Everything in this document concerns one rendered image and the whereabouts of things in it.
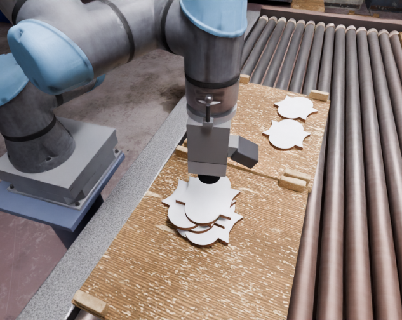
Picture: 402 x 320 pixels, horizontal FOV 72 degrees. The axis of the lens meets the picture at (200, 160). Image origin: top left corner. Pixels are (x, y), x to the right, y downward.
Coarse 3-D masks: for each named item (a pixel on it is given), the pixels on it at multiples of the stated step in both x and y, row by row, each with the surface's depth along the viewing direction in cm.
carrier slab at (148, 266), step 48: (240, 192) 65; (288, 192) 65; (144, 240) 56; (240, 240) 56; (288, 240) 56; (96, 288) 49; (144, 288) 49; (192, 288) 49; (240, 288) 49; (288, 288) 49
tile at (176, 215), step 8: (184, 184) 60; (176, 192) 59; (168, 200) 57; (176, 208) 56; (184, 208) 56; (168, 216) 55; (176, 216) 55; (184, 216) 55; (176, 224) 53; (184, 224) 53; (192, 224) 53
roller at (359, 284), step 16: (352, 32) 136; (352, 48) 123; (352, 64) 113; (352, 80) 104; (352, 96) 96; (352, 112) 90; (352, 128) 84; (352, 144) 79; (352, 160) 75; (352, 176) 71; (352, 192) 67; (352, 208) 64; (352, 224) 61; (352, 240) 58; (352, 256) 56; (368, 256) 56; (352, 272) 54; (368, 272) 53; (352, 288) 52; (368, 288) 51; (352, 304) 50; (368, 304) 49
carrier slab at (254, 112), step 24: (240, 96) 93; (264, 96) 93; (288, 96) 93; (240, 120) 84; (264, 120) 84; (312, 120) 84; (264, 144) 76; (312, 144) 76; (240, 168) 71; (264, 168) 70; (312, 168) 70
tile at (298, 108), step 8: (280, 104) 88; (288, 104) 88; (296, 104) 88; (304, 104) 88; (312, 104) 88; (280, 112) 85; (288, 112) 85; (296, 112) 85; (304, 112) 85; (312, 112) 85; (304, 120) 83
